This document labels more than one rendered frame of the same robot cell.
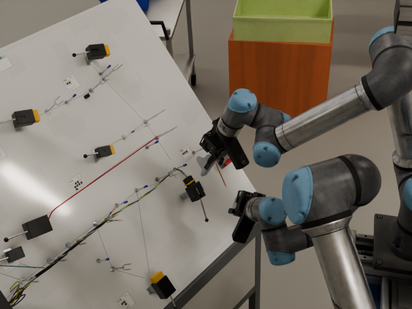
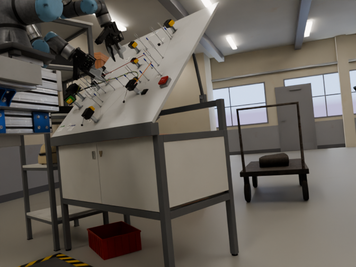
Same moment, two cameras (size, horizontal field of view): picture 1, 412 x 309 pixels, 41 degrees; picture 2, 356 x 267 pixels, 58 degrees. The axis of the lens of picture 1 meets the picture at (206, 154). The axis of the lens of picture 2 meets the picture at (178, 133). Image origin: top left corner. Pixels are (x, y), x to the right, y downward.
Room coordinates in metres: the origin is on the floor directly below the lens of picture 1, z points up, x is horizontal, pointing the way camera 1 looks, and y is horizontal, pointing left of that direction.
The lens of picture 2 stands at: (1.77, -1.83, 0.77)
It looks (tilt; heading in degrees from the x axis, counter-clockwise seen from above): 1 degrees up; 92
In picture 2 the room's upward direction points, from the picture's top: 5 degrees counter-clockwise
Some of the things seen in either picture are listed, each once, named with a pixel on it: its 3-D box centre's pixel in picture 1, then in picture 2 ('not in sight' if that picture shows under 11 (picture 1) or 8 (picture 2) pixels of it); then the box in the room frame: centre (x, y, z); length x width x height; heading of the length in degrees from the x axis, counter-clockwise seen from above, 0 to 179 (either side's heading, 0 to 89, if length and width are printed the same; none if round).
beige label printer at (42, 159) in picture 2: not in sight; (60, 151); (0.68, 0.85, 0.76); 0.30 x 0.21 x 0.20; 50
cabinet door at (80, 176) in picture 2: not in sight; (79, 172); (0.99, 0.38, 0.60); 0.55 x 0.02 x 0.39; 137
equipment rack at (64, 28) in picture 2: not in sight; (59, 132); (0.63, 0.96, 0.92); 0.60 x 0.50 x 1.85; 137
